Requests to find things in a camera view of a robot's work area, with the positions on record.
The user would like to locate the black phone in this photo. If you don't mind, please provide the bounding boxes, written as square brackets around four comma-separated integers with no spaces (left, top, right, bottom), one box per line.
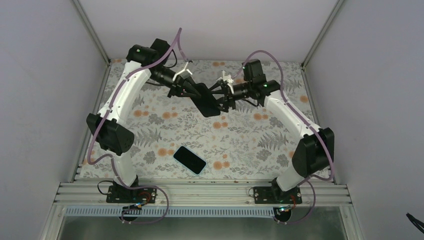
[190,83,221,118]
[173,146,207,175]

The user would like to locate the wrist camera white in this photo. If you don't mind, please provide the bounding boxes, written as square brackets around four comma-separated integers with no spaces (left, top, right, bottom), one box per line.
[172,60,193,82]
[216,70,234,91]

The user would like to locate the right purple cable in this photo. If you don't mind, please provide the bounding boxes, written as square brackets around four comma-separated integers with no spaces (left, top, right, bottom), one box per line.
[231,50,336,225]

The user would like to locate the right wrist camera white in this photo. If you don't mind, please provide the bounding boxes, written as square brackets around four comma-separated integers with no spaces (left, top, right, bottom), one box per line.
[216,70,234,91]

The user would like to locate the aluminium frame post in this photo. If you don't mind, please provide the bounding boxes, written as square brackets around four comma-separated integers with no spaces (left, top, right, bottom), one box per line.
[301,0,345,68]
[71,0,110,65]

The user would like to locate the right aluminium frame post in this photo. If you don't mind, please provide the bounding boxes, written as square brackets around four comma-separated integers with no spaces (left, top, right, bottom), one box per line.
[301,0,345,68]

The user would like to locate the black object at right edge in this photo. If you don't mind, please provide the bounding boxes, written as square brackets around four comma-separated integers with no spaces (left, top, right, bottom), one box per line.
[406,212,424,233]

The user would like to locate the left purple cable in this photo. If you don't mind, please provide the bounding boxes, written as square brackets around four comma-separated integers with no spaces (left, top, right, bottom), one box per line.
[86,27,194,225]

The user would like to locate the left aluminium frame post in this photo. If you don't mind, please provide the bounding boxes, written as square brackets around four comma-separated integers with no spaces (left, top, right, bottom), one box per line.
[71,0,110,65]

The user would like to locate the purple cable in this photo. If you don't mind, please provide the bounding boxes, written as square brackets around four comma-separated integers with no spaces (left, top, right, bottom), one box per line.
[231,50,336,225]
[86,27,194,225]

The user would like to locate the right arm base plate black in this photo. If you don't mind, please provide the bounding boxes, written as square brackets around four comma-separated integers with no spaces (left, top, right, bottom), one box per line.
[252,186,303,205]

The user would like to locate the black phone in blue case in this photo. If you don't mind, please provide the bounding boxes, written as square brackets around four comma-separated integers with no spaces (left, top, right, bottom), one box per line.
[173,146,207,175]

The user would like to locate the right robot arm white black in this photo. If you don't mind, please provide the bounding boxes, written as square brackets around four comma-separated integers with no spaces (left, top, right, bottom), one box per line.
[208,59,335,204]

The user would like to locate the slotted grey cable duct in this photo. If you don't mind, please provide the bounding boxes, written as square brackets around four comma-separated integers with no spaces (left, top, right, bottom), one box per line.
[64,205,275,218]

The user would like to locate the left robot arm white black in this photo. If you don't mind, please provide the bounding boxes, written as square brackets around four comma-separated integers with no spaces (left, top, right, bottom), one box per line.
[86,38,201,203]

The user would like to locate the aluminium rail front frame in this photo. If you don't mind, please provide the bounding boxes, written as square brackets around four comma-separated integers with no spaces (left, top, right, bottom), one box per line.
[53,180,352,207]

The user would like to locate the floral patterned table mat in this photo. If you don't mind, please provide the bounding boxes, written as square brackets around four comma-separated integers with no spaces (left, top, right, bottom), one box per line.
[79,58,332,181]

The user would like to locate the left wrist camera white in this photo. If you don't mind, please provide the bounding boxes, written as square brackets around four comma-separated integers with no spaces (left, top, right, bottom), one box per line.
[172,60,193,82]

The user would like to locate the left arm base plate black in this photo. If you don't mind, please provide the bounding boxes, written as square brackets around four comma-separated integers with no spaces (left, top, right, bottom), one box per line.
[105,185,157,204]

